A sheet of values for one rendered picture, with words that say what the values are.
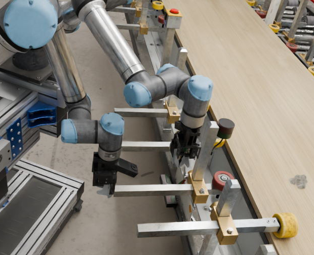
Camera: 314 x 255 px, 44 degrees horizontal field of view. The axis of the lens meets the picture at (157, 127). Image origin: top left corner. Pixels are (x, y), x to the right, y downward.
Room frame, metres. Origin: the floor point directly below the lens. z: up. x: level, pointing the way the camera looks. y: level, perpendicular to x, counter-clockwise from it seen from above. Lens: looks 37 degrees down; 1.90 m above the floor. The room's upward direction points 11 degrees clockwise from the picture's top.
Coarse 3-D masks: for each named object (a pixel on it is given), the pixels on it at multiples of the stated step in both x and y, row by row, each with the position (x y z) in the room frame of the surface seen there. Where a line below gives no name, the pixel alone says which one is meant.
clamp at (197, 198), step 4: (188, 172) 1.12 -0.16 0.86; (188, 176) 1.10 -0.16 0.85; (188, 180) 1.09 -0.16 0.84; (192, 180) 1.06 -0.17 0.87; (192, 184) 1.04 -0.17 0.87; (196, 184) 1.05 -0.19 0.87; (200, 184) 1.05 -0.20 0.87; (204, 184) 1.05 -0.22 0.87; (196, 188) 1.02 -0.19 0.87; (200, 188) 1.03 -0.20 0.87; (204, 188) 1.03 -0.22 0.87; (196, 192) 1.00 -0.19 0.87; (192, 196) 1.02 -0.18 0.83; (196, 196) 0.99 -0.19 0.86; (200, 196) 1.00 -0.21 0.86; (204, 196) 1.00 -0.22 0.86; (208, 196) 1.01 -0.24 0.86; (196, 200) 0.99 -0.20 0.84; (200, 200) 1.00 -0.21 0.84; (204, 200) 1.00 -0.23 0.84
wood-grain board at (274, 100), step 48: (192, 0) 2.99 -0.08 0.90; (240, 0) 3.21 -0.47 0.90; (192, 48) 2.14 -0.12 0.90; (240, 48) 2.28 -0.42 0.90; (288, 48) 2.42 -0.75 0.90; (240, 96) 1.70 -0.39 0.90; (288, 96) 1.79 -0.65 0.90; (240, 144) 1.30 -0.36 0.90; (288, 144) 1.37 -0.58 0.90; (288, 192) 1.07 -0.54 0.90; (288, 240) 0.84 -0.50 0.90
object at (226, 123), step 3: (219, 120) 1.10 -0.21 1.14; (222, 120) 1.11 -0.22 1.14; (225, 120) 1.11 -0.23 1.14; (228, 120) 1.12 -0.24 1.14; (219, 123) 1.09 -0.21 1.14; (222, 123) 1.09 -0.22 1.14; (225, 123) 1.09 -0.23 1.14; (228, 123) 1.10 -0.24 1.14; (231, 123) 1.10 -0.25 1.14; (225, 126) 1.08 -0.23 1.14; (228, 126) 1.08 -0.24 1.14; (231, 126) 1.08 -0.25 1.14; (216, 138) 1.07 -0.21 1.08; (213, 147) 1.10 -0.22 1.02
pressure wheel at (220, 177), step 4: (216, 172) 1.10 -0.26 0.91; (220, 172) 1.10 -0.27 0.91; (224, 172) 1.10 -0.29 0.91; (216, 176) 1.07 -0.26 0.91; (220, 176) 1.08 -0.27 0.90; (224, 176) 1.08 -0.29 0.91; (228, 176) 1.09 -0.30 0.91; (232, 176) 1.09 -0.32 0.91; (212, 180) 1.07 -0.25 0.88; (216, 180) 1.05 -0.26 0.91; (220, 180) 1.06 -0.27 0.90; (224, 180) 1.06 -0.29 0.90; (216, 184) 1.04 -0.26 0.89; (220, 184) 1.04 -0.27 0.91; (224, 184) 1.04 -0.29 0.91; (216, 188) 1.04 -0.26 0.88; (220, 188) 1.03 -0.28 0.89; (216, 196) 1.07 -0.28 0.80
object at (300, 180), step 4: (296, 176) 1.16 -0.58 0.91; (300, 176) 1.17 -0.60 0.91; (304, 176) 1.16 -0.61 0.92; (292, 180) 1.13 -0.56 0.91; (296, 180) 1.13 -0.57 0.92; (300, 180) 1.13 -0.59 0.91; (304, 180) 1.14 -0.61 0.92; (292, 184) 1.12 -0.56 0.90; (296, 184) 1.12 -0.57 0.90; (300, 184) 1.12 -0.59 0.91; (304, 184) 1.12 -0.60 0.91; (300, 188) 1.10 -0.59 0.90; (304, 188) 1.10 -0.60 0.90
